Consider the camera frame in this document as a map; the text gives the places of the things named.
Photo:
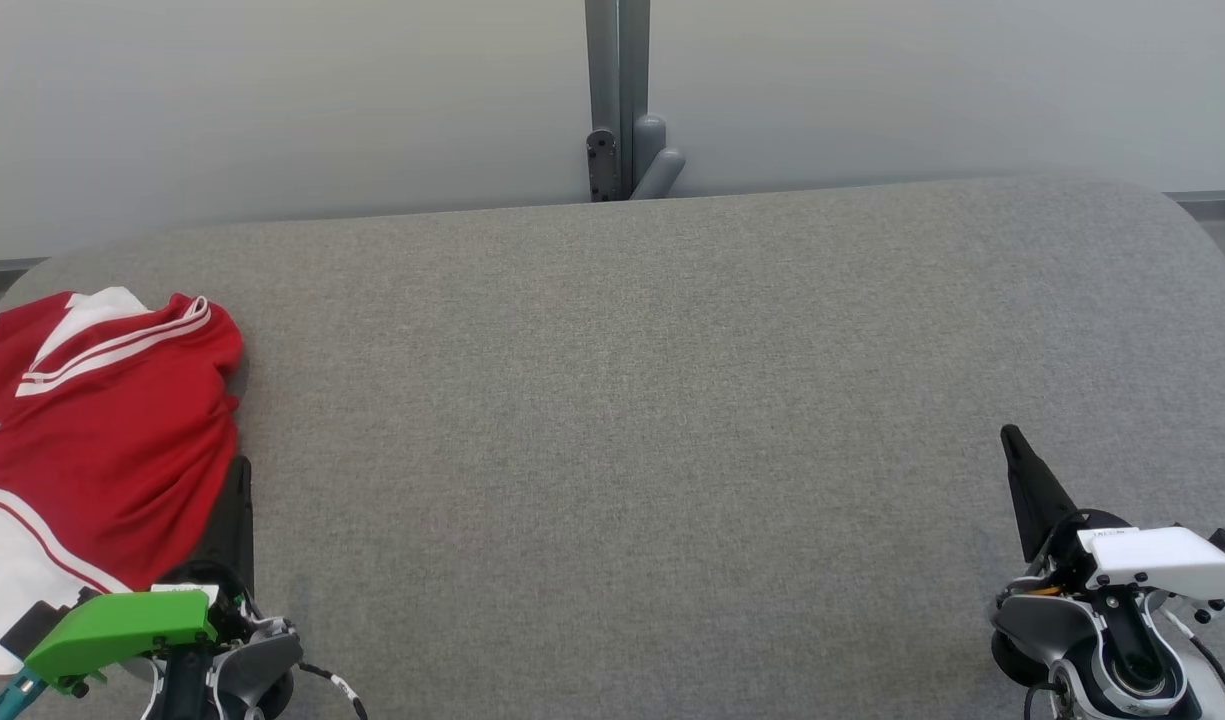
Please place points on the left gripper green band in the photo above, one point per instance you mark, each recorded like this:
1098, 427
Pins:
122, 630

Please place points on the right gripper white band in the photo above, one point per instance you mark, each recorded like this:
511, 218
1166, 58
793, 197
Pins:
1162, 560

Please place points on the red basketball jersey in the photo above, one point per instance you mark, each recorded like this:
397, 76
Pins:
122, 470

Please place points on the red shorts with white stripe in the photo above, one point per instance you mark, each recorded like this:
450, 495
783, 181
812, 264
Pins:
92, 310

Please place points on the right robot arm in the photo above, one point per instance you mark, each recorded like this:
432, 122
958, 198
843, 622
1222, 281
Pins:
1042, 620

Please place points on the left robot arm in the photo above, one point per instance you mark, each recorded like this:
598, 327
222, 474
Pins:
262, 660

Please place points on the grey fabric sofa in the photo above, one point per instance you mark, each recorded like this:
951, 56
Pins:
612, 450

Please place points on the dark metal bracket plate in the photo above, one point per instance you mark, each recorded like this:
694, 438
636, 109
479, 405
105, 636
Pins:
602, 165

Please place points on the grey metal post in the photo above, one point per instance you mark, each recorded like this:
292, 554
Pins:
632, 60

